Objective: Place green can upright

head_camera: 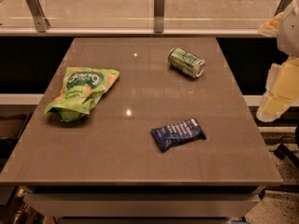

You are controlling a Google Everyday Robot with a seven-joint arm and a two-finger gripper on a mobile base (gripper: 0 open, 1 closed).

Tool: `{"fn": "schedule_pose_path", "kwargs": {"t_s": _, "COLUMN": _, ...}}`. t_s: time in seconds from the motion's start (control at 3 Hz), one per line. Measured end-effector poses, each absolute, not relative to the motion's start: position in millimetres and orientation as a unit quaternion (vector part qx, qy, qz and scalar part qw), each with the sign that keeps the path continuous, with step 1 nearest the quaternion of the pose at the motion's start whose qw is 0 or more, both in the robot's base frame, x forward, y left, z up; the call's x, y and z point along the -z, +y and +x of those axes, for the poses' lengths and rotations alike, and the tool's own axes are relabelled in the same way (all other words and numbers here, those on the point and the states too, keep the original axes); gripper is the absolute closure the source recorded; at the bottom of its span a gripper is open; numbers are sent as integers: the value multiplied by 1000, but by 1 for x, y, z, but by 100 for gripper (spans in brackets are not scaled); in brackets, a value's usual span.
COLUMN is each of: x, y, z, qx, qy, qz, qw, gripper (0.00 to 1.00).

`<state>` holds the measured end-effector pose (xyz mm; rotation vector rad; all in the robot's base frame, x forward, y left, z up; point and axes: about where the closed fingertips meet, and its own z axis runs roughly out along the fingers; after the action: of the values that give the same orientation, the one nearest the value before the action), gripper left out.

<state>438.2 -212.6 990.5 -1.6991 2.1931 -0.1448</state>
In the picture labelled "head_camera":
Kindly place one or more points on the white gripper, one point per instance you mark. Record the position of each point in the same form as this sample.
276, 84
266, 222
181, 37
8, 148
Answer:
290, 34

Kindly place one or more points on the green soda can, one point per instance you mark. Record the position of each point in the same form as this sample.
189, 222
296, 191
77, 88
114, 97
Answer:
186, 62

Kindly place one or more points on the blue snack packet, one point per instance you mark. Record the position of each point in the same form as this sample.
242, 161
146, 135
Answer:
178, 133

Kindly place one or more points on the green snack bag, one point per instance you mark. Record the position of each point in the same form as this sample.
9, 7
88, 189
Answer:
82, 89

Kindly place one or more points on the glass barrier panel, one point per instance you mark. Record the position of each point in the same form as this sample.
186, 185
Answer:
139, 14

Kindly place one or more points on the right metal bracket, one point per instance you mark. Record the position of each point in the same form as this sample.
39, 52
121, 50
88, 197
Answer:
282, 5

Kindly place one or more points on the metal bracket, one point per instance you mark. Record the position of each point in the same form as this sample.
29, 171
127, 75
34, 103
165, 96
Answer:
282, 5
40, 21
158, 16

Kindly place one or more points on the middle metal bracket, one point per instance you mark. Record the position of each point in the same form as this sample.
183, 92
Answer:
158, 16

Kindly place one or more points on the left metal bracket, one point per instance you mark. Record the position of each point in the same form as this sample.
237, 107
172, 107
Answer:
40, 21

